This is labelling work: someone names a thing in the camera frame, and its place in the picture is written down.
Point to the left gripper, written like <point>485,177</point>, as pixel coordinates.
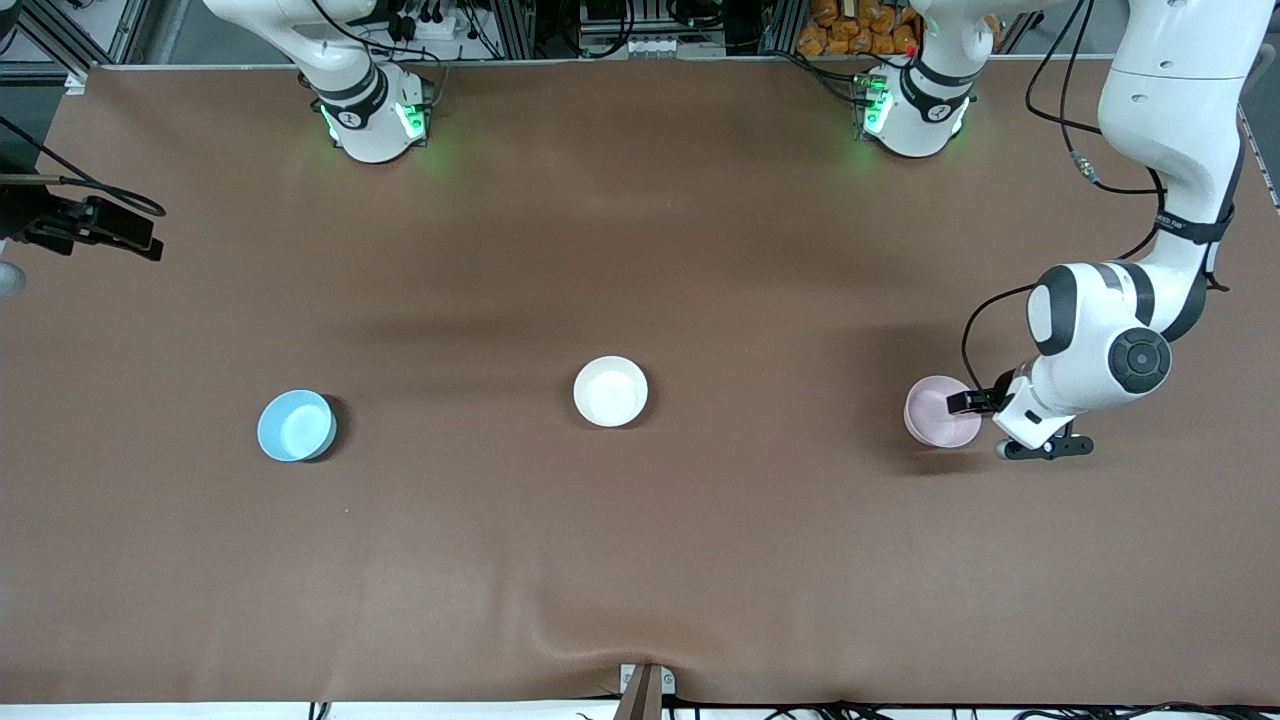
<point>994,398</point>

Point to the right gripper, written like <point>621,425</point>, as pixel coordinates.
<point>22,214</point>

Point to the pink bowl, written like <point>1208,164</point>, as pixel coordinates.
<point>930,415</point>

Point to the blue bowl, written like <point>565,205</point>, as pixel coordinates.
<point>295,428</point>

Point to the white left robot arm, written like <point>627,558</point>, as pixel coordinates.
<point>1170,90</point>

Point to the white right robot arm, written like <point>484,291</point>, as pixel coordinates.
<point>365,120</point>

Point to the white bowl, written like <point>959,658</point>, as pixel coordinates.
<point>610,392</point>

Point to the brown table cloth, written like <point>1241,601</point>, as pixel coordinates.
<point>640,250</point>

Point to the orange snack packs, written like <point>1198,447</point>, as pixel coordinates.
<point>850,25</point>

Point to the white power strip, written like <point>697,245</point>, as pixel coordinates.
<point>425,28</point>

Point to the aluminium frame corner beam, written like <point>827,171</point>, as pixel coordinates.
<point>75,45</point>

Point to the aluminium frame post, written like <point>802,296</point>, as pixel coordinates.
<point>512,25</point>
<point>782,25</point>

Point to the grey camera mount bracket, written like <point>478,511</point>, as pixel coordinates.
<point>628,680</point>

